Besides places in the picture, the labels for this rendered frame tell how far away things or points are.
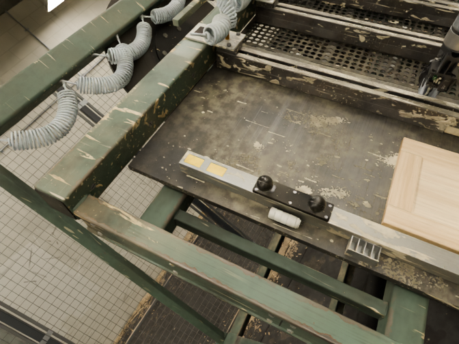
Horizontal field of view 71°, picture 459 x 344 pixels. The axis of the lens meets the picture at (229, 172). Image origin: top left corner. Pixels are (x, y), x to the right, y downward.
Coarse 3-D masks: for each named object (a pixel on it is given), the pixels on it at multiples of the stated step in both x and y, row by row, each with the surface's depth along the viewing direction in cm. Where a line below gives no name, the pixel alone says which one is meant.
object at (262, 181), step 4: (260, 176) 71; (264, 176) 71; (268, 176) 71; (260, 180) 70; (264, 180) 70; (268, 180) 70; (272, 180) 71; (256, 184) 72; (260, 184) 70; (264, 184) 70; (268, 184) 70; (272, 184) 71; (260, 188) 71; (264, 188) 70; (268, 188) 70; (272, 188) 80; (272, 192) 81
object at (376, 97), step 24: (240, 48) 114; (240, 72) 116; (264, 72) 112; (288, 72) 107; (312, 72) 107; (336, 72) 105; (336, 96) 105; (360, 96) 101; (384, 96) 98; (408, 96) 98; (408, 120) 100; (432, 120) 96; (456, 120) 93
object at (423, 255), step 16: (208, 160) 89; (208, 176) 86; (224, 176) 85; (240, 176) 85; (240, 192) 85; (288, 208) 80; (336, 208) 79; (320, 224) 79; (336, 224) 77; (352, 224) 76; (368, 224) 76; (368, 240) 75; (384, 240) 74; (400, 240) 74; (416, 240) 74; (400, 256) 74; (416, 256) 72; (432, 256) 72; (448, 256) 71; (432, 272) 73; (448, 272) 70
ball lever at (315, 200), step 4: (312, 196) 68; (316, 196) 68; (320, 196) 68; (312, 200) 67; (316, 200) 67; (320, 200) 67; (324, 200) 67; (308, 204) 68; (312, 204) 67; (316, 204) 67; (320, 204) 67; (324, 204) 67; (312, 208) 67; (316, 208) 67; (320, 208) 67; (324, 208) 68; (316, 212) 68
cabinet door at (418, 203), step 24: (408, 144) 93; (408, 168) 88; (432, 168) 89; (456, 168) 88; (408, 192) 84; (432, 192) 84; (456, 192) 84; (384, 216) 80; (408, 216) 80; (432, 216) 80; (456, 216) 80; (432, 240) 76; (456, 240) 76
